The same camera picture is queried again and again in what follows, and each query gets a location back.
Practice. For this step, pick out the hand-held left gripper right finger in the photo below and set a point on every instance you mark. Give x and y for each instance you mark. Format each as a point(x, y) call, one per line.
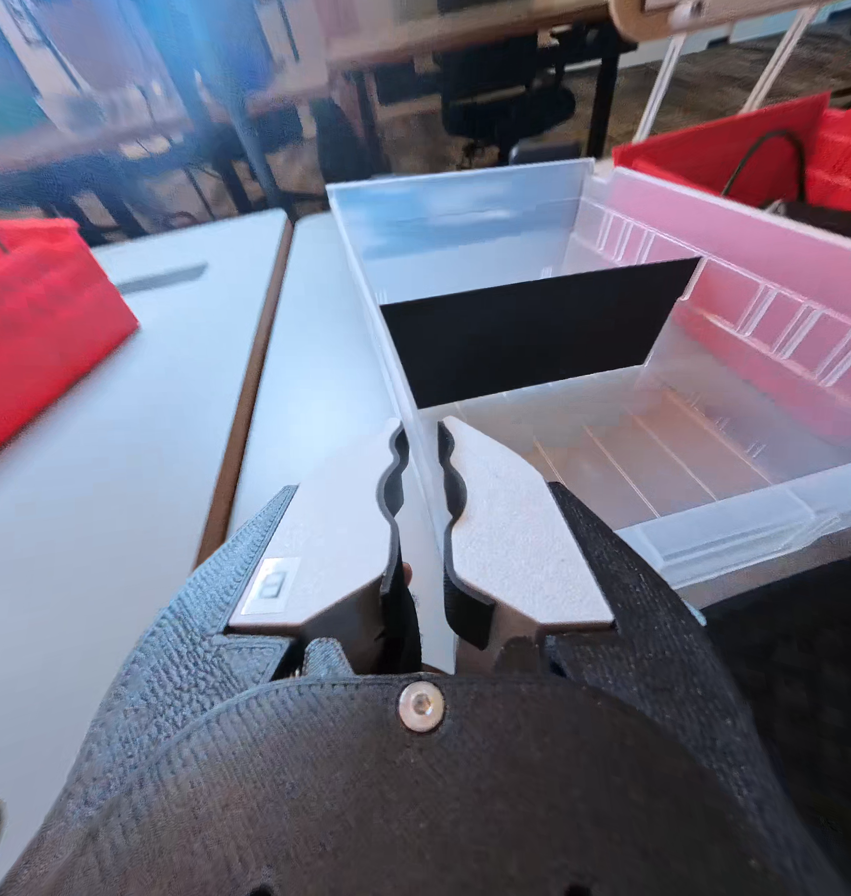
point(516, 539)

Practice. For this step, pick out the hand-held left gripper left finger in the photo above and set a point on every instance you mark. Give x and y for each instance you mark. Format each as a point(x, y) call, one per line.
point(334, 539)

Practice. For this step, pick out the clear plastic bin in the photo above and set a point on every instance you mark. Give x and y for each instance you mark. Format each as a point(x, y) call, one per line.
point(677, 455)

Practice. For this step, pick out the red plastic bin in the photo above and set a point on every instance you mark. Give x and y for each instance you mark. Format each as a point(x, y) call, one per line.
point(40, 329)
point(712, 147)

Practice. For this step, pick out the black bin divider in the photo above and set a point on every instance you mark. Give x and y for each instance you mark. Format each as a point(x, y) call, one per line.
point(530, 336)

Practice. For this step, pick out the black perforated pad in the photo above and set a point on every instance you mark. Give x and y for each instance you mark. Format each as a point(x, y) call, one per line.
point(810, 700)

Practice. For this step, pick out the black office chair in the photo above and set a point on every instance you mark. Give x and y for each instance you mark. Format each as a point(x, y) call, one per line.
point(509, 105)

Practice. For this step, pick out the wooden poster board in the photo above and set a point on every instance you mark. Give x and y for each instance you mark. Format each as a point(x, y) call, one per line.
point(635, 14)

